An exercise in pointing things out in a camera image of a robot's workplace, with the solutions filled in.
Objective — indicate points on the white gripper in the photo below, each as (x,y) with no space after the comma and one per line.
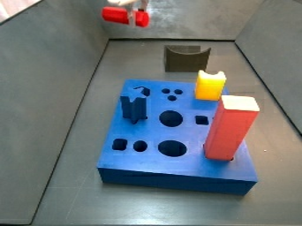
(131,13)

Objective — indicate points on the red hexagonal prism peg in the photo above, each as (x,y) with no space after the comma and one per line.
(113,14)

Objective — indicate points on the blue foam shape board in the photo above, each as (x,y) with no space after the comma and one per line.
(157,152)

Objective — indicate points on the black curved holder stand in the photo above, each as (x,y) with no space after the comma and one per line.
(184,58)

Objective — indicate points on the yellow notched block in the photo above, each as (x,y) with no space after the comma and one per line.
(209,85)

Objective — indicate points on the blue star prism peg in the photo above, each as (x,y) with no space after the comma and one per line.
(133,109)

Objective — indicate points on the red rectangular tall block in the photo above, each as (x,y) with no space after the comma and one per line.
(235,115)

